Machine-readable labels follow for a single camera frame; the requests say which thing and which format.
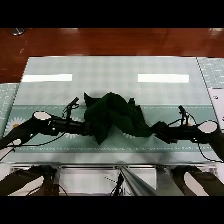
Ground dark green garment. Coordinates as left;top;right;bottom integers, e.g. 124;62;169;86
82;91;168;146

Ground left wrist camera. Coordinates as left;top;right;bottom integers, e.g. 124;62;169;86
62;96;81;120

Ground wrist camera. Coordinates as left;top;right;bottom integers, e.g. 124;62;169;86
177;105;190;126
62;96;81;120

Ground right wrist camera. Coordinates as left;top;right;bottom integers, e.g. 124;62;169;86
177;105;190;126

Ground black cable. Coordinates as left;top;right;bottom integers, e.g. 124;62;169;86
195;139;224;164
104;172;126;197
5;131;68;149

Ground silver frame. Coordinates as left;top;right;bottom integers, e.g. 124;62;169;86
0;161;224;197

